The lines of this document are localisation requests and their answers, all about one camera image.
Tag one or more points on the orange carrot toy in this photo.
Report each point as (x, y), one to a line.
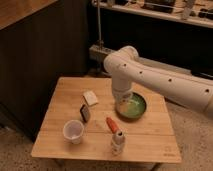
(112, 125)

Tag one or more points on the white small bottle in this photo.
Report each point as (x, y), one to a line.
(117, 142)

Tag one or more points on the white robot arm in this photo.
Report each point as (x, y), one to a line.
(124, 68)

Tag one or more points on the wooden low table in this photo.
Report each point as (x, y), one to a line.
(149, 139)

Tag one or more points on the green round plate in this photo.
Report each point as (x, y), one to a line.
(137, 107)

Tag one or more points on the upper cluttered shelf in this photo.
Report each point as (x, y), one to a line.
(194, 12)

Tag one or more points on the white plastic cup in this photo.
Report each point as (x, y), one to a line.
(73, 131)

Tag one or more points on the vertical metal pole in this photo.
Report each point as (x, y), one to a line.
(100, 41)

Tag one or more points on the dark wooden cabinet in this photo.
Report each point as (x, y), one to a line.
(34, 53)

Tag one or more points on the yellow sponge-like end effector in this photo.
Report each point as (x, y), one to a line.
(122, 106)

